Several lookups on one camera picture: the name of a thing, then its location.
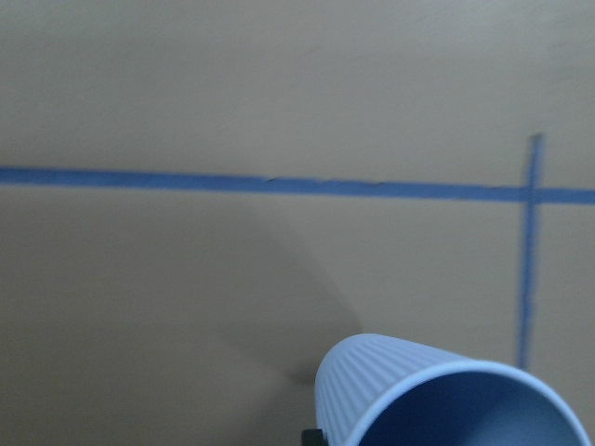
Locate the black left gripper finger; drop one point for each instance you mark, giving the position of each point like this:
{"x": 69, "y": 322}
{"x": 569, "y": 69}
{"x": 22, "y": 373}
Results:
{"x": 312, "y": 437}

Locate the blue ribbed cup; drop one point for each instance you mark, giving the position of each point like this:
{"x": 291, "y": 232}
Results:
{"x": 372, "y": 389}

